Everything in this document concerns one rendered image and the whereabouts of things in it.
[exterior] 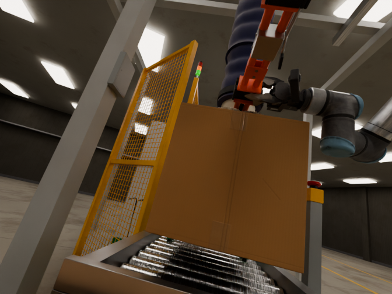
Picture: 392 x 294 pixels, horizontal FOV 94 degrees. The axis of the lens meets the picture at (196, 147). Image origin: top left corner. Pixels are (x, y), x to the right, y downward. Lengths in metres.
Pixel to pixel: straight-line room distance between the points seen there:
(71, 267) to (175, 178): 0.30
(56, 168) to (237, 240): 1.22
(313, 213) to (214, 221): 0.73
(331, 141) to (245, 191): 0.34
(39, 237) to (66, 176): 0.36
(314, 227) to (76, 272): 1.00
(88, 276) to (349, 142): 0.77
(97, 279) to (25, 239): 1.04
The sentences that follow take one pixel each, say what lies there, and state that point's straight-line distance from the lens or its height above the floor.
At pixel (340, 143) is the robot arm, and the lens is 0.72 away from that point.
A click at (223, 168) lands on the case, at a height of 0.89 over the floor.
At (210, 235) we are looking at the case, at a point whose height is 0.72.
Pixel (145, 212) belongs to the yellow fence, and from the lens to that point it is 1.26.
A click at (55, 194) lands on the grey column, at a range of 1.44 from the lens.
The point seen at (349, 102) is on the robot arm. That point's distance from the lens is 0.79.
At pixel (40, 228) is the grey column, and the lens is 1.47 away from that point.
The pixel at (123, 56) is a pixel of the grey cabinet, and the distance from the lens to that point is 1.66.
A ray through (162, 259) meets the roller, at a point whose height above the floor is 0.54.
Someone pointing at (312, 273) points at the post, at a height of 0.60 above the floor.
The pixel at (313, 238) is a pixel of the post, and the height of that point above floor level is 0.75.
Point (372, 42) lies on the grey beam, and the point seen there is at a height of 3.12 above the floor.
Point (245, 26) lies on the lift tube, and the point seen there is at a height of 1.71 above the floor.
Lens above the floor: 0.78
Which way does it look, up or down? 17 degrees up
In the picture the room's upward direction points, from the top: 13 degrees clockwise
